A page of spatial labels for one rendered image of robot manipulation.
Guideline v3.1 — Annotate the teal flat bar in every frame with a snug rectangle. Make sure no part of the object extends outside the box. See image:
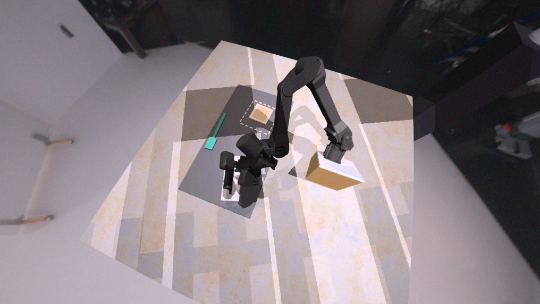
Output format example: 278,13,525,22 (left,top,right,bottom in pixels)
204,113,227,150

